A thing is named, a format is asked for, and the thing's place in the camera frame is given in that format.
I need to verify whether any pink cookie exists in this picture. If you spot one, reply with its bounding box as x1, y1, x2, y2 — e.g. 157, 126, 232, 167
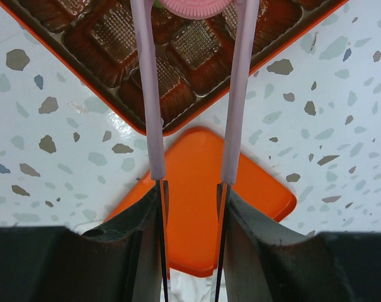
160, 0, 232, 20

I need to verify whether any orange box lid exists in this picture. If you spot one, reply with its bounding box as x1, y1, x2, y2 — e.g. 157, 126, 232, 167
103, 126, 298, 278

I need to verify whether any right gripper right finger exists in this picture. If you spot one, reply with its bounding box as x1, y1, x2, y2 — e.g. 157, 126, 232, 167
220, 193, 381, 301

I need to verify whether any orange compartment cookie box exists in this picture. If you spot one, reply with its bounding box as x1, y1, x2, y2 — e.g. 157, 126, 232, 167
0, 1, 342, 135

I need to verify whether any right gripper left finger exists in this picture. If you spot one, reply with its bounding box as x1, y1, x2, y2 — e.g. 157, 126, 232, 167
0, 186, 165, 301

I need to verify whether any green cookie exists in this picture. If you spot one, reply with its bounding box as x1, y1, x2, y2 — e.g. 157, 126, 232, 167
153, 0, 165, 9

